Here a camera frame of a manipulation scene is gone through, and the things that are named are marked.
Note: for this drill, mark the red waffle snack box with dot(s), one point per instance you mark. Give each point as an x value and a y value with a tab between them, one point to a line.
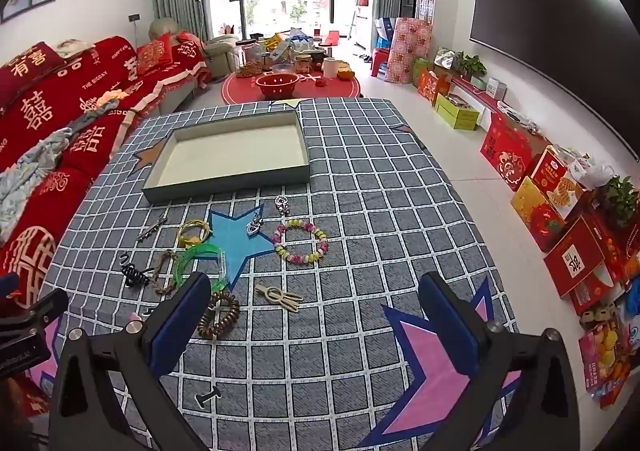
554	180

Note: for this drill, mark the beige bunny hair clip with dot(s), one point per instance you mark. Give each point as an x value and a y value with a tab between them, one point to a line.
288	301

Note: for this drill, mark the shallow cream tray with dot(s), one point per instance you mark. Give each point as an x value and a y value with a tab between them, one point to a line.
245	152

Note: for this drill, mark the green yellow box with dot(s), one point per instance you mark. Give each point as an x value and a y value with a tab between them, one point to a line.
456	112

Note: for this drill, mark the beige armchair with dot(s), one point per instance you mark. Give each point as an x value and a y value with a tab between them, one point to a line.
219	53

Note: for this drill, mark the white cylinder cup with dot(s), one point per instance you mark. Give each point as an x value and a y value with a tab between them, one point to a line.
329	67

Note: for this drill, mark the grey patterned cloth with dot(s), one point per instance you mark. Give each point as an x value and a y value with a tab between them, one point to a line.
19	181

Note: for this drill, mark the silver heart pink pendant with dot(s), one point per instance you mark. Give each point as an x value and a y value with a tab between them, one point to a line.
254	226

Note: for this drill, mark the grey checkered tablecloth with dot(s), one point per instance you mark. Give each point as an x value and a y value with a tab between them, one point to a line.
377	213

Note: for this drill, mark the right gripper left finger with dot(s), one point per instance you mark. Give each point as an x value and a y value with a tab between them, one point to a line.
85	414

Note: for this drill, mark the potted green plant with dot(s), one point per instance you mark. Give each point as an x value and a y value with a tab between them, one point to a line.
468	67

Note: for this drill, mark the black claw hair clip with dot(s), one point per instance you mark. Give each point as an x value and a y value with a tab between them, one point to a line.
134	278

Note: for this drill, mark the red floral wrapped box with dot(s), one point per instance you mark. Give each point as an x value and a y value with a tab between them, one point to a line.
411	40

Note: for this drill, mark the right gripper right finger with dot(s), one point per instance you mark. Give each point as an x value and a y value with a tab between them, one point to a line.
543	412

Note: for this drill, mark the large black television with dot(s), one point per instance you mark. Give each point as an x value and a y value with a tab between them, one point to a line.
589	48

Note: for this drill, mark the red sofa cover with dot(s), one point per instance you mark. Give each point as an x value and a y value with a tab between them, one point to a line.
46	88

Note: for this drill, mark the red square cushion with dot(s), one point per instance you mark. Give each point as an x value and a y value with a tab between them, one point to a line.
155	54

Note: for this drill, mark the red gift box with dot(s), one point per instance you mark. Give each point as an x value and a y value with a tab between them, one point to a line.
511	149

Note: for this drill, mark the small black white dumbbell charm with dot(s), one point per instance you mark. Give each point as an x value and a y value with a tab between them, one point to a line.
204	398

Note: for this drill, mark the red colander basket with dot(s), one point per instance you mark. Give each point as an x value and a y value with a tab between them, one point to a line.
274	86

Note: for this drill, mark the red round rug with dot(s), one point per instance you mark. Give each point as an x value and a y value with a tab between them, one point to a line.
236	90

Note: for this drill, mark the silver pendant charm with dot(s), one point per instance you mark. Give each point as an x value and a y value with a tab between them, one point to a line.
282	206

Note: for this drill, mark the green translucent bangle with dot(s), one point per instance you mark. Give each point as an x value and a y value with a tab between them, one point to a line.
197	252

